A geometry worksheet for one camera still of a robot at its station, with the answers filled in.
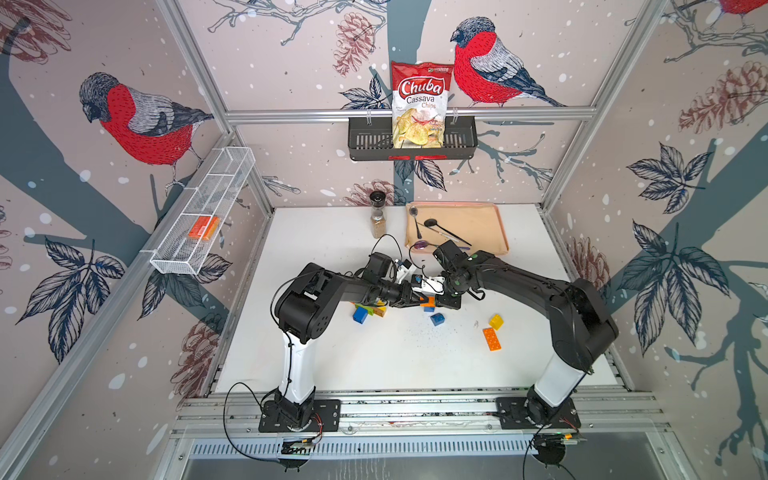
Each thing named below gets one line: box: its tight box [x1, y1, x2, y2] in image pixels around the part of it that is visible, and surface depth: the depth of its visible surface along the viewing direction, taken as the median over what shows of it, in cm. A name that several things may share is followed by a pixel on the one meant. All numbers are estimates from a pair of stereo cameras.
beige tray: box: [405, 202, 509, 255], surface depth 117 cm
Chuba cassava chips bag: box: [391, 61, 454, 149], surface depth 87 cm
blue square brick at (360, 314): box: [352, 306, 368, 324], surface depth 92 cm
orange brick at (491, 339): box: [482, 327, 502, 352], surface depth 87 cm
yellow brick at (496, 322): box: [488, 314, 504, 331], surface depth 91 cm
